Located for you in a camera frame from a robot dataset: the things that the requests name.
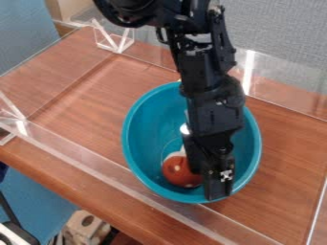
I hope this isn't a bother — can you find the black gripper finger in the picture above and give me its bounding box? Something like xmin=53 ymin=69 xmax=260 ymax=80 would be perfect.
xmin=200 ymin=147 xmax=234 ymax=201
xmin=182 ymin=135 xmax=204 ymax=174

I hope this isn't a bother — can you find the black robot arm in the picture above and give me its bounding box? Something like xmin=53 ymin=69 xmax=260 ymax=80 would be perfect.
xmin=92 ymin=0 xmax=245 ymax=200

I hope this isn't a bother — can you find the blue plastic bowl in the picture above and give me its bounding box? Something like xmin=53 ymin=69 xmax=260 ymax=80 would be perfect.
xmin=121 ymin=81 xmax=262 ymax=204

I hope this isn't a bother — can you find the wooden shelf in background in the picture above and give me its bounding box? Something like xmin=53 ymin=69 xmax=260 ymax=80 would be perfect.
xmin=43 ymin=0 xmax=102 ymax=36

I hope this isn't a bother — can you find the red and white toy mushroom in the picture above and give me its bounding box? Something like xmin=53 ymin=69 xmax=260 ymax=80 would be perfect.
xmin=161 ymin=151 xmax=201 ymax=189

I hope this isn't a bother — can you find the clear acrylic table barrier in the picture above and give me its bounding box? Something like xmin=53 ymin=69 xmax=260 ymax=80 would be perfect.
xmin=0 ymin=27 xmax=327 ymax=245

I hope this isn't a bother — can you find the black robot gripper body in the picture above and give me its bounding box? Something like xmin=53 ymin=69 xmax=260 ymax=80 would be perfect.
xmin=178 ymin=75 xmax=245 ymax=157

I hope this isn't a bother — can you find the wooden block with hole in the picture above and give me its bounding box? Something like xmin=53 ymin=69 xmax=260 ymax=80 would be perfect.
xmin=62 ymin=210 xmax=110 ymax=245

